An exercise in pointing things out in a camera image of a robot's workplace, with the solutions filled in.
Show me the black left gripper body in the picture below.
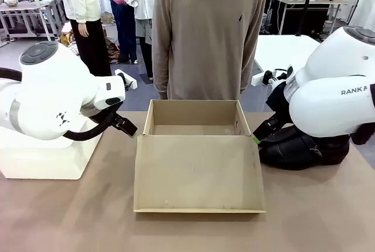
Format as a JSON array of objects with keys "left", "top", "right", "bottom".
[{"left": 108, "top": 110, "right": 127, "bottom": 130}]

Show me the black leather buckle shoe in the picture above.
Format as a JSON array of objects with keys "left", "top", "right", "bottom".
[
  {"left": 261, "top": 124, "right": 305, "bottom": 147},
  {"left": 259, "top": 133, "right": 351, "bottom": 171}
]

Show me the white lidded storage box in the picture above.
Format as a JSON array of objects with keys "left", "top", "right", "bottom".
[{"left": 0, "top": 114, "right": 104, "bottom": 180}]

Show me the person's right forearm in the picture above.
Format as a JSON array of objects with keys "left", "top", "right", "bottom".
[{"left": 151, "top": 40, "right": 170, "bottom": 100}]

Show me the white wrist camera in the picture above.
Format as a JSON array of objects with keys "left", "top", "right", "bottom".
[
  {"left": 251, "top": 69, "right": 278, "bottom": 86},
  {"left": 114, "top": 69, "right": 138, "bottom": 90}
]

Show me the grey background work table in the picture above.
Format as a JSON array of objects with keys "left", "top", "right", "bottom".
[{"left": 0, "top": 0, "right": 61, "bottom": 43}]

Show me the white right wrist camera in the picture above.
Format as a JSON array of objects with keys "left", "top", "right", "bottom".
[{"left": 251, "top": 69, "right": 278, "bottom": 86}]

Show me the background table with robots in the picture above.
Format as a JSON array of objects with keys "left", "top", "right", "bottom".
[{"left": 265, "top": 0, "right": 357, "bottom": 36}]

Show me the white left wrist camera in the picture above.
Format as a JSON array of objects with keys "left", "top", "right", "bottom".
[{"left": 114, "top": 69, "right": 138, "bottom": 90}]

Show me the person in pink top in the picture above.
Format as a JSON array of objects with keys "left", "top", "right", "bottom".
[{"left": 101, "top": 0, "right": 138, "bottom": 64}]

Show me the person in beige sweater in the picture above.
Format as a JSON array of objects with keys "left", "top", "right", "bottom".
[{"left": 151, "top": 0, "right": 267, "bottom": 100}]

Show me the white table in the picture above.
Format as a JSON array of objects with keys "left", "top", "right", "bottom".
[{"left": 254, "top": 34, "right": 323, "bottom": 80}]

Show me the person's left forearm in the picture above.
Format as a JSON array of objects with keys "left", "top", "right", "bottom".
[{"left": 239, "top": 40, "right": 260, "bottom": 94}]

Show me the brown cardboard shoe box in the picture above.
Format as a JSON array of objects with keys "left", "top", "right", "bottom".
[{"left": 134, "top": 99, "right": 267, "bottom": 214}]

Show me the patterned fabric pile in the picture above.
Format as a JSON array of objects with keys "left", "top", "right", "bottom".
[{"left": 60, "top": 25, "right": 80, "bottom": 55}]

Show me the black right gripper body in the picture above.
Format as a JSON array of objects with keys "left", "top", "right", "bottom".
[{"left": 265, "top": 81, "right": 294, "bottom": 125}]

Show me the black tripod pole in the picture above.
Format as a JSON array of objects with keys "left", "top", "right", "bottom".
[{"left": 295, "top": 0, "right": 320, "bottom": 36}]

